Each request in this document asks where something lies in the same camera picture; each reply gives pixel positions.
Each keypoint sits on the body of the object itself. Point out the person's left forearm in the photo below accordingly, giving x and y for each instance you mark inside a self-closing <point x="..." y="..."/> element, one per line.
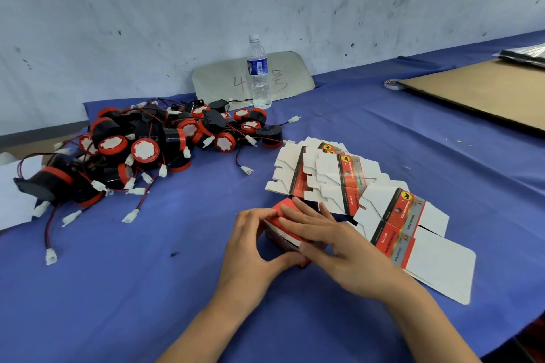
<point x="204" y="333"/>

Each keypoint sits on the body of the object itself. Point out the white plastic bag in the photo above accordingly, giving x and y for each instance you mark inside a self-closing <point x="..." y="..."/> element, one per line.
<point x="12" y="201"/>

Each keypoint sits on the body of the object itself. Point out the tape roll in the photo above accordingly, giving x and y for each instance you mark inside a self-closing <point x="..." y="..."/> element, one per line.
<point x="392" y="84"/>

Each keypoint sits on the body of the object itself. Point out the silver plastic bag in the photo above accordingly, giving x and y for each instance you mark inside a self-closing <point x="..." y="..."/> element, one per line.
<point x="526" y="54"/>

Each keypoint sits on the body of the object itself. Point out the grey chair backrest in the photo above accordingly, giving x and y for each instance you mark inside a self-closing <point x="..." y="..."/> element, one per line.
<point x="221" y="77"/>

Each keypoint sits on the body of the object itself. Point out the pile of black red buzzers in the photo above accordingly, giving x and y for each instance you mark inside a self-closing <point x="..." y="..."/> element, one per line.
<point x="144" y="150"/>

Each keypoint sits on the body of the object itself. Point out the person's left thumb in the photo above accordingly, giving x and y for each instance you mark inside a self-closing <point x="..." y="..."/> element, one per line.
<point x="287" y="259"/>

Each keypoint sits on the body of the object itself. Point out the person's right hand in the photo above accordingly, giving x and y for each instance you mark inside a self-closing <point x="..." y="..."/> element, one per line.
<point x="353" y="260"/>

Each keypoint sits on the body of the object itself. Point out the brown cardboard sheet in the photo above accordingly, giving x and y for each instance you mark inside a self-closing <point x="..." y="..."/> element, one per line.
<point x="481" y="90"/>

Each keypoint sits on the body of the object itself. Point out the person's right middle finger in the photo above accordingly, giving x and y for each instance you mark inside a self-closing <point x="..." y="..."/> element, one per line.
<point x="300" y="217"/>

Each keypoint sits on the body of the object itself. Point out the red white carton box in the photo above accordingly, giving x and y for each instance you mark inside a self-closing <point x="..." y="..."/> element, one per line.
<point x="274" y="224"/>

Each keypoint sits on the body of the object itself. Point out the blue tablecloth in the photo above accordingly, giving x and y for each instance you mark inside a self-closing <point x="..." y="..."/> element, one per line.
<point x="127" y="299"/>

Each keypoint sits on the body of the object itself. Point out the clear plastic water bottle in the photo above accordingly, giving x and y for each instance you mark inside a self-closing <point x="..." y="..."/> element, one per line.
<point x="259" y="77"/>

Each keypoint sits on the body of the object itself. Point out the person's right little finger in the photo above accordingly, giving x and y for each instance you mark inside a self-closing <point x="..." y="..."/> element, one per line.
<point x="328" y="211"/>

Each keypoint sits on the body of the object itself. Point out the person's left hand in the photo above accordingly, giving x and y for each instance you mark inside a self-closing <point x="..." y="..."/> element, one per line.
<point x="242" y="265"/>

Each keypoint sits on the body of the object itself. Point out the person's right forearm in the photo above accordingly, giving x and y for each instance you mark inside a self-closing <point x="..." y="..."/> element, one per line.
<point x="430" y="328"/>

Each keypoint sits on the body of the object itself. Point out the person's right thumb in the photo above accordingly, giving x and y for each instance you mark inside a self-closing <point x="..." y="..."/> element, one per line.
<point x="317" y="257"/>

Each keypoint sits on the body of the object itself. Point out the pile of flat carton blanks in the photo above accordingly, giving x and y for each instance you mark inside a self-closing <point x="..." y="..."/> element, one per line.
<point x="430" y="256"/>

